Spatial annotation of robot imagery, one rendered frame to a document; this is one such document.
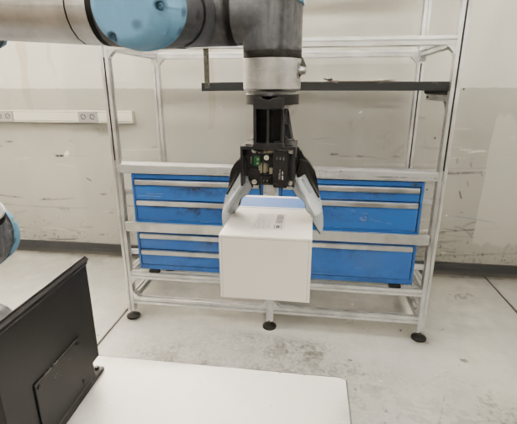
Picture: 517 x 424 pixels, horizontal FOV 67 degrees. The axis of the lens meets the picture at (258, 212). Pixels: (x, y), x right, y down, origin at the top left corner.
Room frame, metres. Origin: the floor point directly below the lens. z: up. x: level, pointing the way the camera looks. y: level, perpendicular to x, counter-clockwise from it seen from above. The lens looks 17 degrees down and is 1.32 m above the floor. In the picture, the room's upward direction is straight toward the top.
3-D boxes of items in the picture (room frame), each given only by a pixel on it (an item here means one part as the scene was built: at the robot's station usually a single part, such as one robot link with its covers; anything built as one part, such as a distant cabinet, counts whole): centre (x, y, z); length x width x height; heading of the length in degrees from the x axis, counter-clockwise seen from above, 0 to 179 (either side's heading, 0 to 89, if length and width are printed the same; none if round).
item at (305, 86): (2.17, -0.34, 1.32); 1.20 x 0.45 x 0.06; 82
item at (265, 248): (0.57, -0.02, 1.09); 0.20 x 0.12 x 0.09; 172
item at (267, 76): (0.54, -0.02, 1.33); 0.08 x 0.08 x 0.05
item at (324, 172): (2.01, -0.07, 0.91); 1.70 x 0.10 x 0.05; 82
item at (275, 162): (0.54, -0.02, 1.25); 0.09 x 0.08 x 0.12; 172
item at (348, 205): (1.93, -0.46, 0.60); 0.72 x 0.03 x 0.56; 82
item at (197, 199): (2.03, 0.33, 0.60); 0.72 x 0.03 x 0.56; 82
